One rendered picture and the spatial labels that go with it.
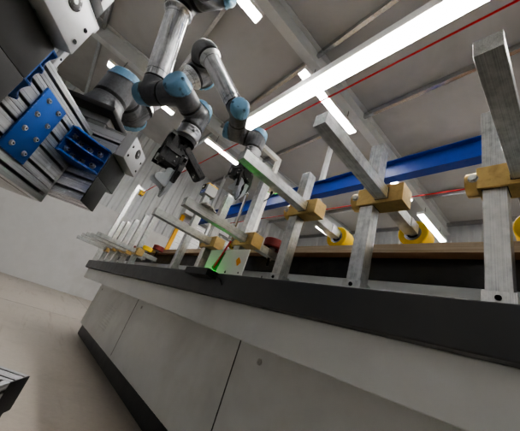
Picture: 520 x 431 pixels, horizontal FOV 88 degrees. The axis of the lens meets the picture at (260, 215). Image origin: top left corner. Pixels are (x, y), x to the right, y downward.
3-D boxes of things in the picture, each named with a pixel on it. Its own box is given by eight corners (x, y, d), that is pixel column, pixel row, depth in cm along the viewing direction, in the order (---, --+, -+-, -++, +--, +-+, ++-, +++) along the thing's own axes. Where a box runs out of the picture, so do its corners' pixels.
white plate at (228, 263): (239, 276, 89) (250, 249, 93) (201, 272, 108) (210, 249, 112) (241, 276, 89) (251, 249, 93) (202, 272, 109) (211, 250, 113)
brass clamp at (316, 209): (312, 210, 80) (316, 197, 82) (280, 215, 90) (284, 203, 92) (324, 221, 83) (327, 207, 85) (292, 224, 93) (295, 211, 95)
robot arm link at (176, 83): (147, 86, 80) (168, 115, 89) (177, 85, 75) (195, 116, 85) (159, 69, 83) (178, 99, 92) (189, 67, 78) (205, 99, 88)
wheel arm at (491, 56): (508, 42, 31) (506, 24, 33) (469, 59, 34) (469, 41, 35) (552, 237, 58) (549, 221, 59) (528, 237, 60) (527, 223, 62)
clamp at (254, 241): (250, 244, 95) (255, 231, 97) (228, 245, 105) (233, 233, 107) (261, 250, 98) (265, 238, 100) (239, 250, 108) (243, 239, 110)
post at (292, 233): (269, 307, 74) (310, 169, 93) (261, 305, 77) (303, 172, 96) (277, 311, 76) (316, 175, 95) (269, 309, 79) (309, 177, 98)
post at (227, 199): (187, 288, 111) (228, 192, 131) (184, 287, 114) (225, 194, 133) (194, 291, 113) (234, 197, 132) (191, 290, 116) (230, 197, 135)
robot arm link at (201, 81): (101, 97, 106) (204, 44, 127) (113, 122, 120) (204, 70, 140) (120, 116, 105) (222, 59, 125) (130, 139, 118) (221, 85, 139)
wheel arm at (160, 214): (153, 215, 101) (158, 205, 103) (150, 216, 104) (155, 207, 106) (237, 262, 125) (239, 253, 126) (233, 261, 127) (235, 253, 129)
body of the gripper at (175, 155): (150, 162, 83) (167, 133, 88) (173, 178, 88) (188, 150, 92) (158, 156, 77) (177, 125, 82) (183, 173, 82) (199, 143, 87)
